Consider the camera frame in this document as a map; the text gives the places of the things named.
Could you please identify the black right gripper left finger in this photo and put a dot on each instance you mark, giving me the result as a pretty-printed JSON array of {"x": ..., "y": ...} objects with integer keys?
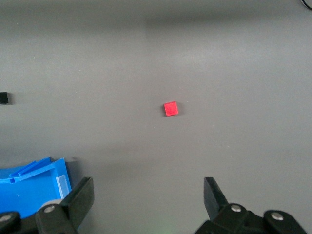
[{"x": 78, "y": 197}]

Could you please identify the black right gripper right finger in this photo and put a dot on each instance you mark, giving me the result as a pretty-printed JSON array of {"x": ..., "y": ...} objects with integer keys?
[{"x": 214, "y": 195}]

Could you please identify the red cube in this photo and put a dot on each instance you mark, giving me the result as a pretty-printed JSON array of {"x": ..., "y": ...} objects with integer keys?
[{"x": 170, "y": 109}]

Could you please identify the black cube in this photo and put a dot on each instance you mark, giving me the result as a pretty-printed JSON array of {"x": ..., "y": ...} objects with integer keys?
[{"x": 3, "y": 98}]

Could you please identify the blue plastic bin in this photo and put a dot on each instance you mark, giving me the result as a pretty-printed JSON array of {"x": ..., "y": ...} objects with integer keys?
[{"x": 31, "y": 187}]

